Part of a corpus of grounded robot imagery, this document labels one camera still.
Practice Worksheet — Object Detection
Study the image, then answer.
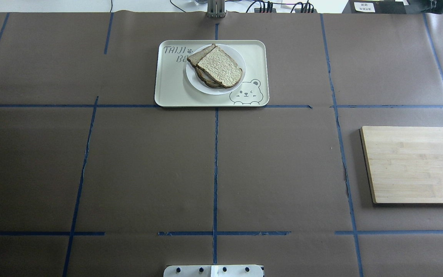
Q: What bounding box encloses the aluminium frame post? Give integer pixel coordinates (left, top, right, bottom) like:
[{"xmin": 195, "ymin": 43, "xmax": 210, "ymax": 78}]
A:
[{"xmin": 207, "ymin": 0, "xmax": 226, "ymax": 18}]

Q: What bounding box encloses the wooden cutting board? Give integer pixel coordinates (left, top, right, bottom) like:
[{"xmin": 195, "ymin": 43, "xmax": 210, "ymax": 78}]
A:
[{"xmin": 360, "ymin": 126, "xmax": 443, "ymax": 204}]

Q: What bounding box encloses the white mounting column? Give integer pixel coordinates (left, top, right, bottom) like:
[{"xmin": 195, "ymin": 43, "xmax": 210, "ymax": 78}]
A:
[{"xmin": 163, "ymin": 264, "xmax": 265, "ymax": 277}]

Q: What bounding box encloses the white round plate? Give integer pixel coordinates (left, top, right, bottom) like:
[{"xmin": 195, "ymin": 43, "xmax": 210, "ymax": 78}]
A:
[{"xmin": 185, "ymin": 43, "xmax": 246, "ymax": 95}]

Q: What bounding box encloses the orange black usb hub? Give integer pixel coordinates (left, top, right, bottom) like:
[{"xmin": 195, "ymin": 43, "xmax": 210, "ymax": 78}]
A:
[{"xmin": 251, "ymin": 1, "xmax": 277, "ymax": 13}]

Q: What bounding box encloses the bread slice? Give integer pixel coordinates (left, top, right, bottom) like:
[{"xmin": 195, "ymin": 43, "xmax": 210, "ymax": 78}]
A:
[
  {"xmin": 187, "ymin": 44, "xmax": 221, "ymax": 88},
  {"xmin": 196, "ymin": 45, "xmax": 243, "ymax": 89}
]

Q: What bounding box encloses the black rectangular box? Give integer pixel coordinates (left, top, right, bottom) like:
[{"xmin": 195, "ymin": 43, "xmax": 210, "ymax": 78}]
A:
[{"xmin": 342, "ymin": 0, "xmax": 406, "ymax": 14}]

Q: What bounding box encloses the cream bear tray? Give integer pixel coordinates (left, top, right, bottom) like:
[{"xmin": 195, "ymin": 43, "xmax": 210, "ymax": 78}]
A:
[{"xmin": 155, "ymin": 40, "xmax": 269, "ymax": 107}]

